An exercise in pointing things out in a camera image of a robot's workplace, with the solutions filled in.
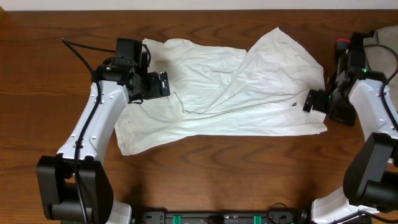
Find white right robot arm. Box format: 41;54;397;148
298;31;397;223

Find black garment with red trim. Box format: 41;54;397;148
335;38;351;61

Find white t-shirt with black stripes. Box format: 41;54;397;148
115;29;326;156

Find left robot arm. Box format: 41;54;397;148
36;38;170;223

